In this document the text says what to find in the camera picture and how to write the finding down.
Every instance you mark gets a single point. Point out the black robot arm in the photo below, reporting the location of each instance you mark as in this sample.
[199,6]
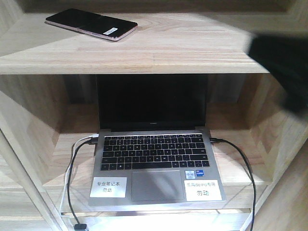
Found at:
[286,58]

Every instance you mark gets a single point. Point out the wooden desk shelf unit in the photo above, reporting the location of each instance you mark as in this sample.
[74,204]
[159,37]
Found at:
[38,125]

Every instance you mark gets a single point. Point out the silver laptop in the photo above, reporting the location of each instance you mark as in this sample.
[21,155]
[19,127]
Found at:
[153,144]

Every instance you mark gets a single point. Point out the black foldable phone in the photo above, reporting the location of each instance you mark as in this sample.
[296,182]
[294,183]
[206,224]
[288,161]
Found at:
[92,24]

